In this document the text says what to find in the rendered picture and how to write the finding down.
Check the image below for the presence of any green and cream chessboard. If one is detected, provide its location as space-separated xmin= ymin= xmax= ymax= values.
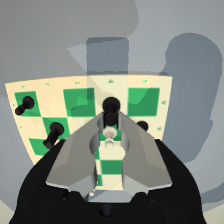
xmin=5 ymin=74 xmax=172 ymax=190

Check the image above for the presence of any white pawn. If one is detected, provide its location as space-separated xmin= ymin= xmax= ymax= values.
xmin=103 ymin=126 xmax=117 ymax=149
xmin=89 ymin=189 xmax=95 ymax=196

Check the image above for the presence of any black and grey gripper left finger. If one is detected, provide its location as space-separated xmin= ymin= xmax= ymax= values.
xmin=9 ymin=111 xmax=107 ymax=224

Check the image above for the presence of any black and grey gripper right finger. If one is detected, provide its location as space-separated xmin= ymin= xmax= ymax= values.
xmin=116 ymin=111 xmax=207 ymax=224

